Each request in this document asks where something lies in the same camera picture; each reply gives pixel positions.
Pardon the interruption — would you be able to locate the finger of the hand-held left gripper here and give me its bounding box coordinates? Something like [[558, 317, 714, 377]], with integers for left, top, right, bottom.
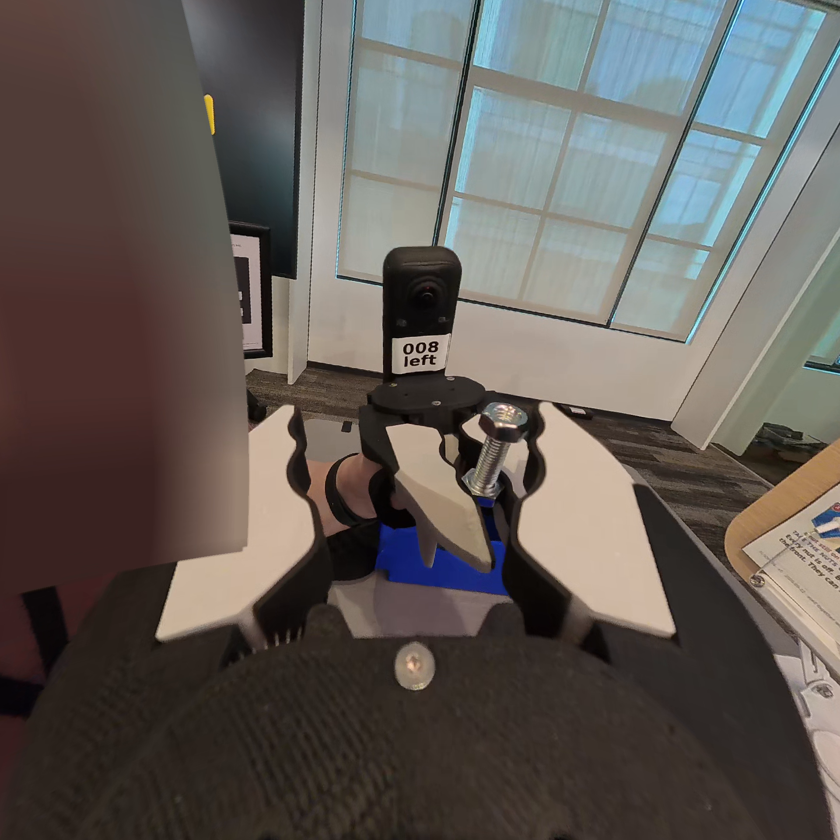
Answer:
[[438, 420, 490, 490], [386, 425, 497, 574]]

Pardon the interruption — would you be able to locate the white stand base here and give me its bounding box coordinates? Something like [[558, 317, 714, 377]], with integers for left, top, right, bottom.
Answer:
[[774, 640, 840, 840]]

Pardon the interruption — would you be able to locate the large paned window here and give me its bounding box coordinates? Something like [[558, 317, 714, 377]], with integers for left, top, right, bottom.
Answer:
[[336, 0, 831, 343]]

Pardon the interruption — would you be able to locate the black harness strap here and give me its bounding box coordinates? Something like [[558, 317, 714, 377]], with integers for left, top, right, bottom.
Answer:
[[0, 586, 70, 718]]

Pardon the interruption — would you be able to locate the blue plastic bin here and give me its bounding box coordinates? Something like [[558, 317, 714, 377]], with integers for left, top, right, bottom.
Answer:
[[376, 495, 511, 598]]

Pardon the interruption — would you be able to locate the black framed sign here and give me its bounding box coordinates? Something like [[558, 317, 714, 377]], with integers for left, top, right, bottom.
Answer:
[[228, 222, 273, 361]]

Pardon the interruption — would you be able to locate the person's left hand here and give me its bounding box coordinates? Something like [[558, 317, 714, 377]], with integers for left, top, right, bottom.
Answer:
[[307, 453, 395, 532]]

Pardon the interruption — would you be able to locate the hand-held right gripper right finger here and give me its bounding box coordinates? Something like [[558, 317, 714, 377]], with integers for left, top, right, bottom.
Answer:
[[502, 400, 677, 651]]

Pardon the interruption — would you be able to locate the light wooden board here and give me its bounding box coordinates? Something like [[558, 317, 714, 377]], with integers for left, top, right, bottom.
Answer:
[[724, 443, 840, 657]]

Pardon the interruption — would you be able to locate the silver hex bolt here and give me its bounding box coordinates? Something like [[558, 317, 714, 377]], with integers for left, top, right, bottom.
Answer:
[[461, 430, 519, 494]]

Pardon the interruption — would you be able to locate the large black screen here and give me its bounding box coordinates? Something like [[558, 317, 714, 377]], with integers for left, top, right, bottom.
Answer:
[[180, 0, 306, 280]]

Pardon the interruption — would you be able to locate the printed instruction sheet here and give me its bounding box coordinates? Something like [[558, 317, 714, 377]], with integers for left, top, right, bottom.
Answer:
[[742, 482, 840, 647]]

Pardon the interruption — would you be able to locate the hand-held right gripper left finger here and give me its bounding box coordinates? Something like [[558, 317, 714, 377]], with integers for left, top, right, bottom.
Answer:
[[155, 403, 332, 651]]

